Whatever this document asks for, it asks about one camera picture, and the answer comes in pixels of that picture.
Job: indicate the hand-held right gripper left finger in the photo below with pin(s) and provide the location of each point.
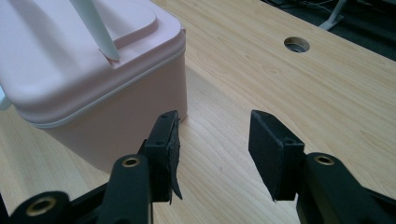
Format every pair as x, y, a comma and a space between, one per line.
162, 149

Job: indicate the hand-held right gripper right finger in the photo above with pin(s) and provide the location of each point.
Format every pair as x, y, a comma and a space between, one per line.
280, 155

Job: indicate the pink storage box with lid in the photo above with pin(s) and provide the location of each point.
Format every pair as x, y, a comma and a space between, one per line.
93, 81

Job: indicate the white metal stand leg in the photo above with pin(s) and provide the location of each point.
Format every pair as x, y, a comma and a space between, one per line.
333, 15

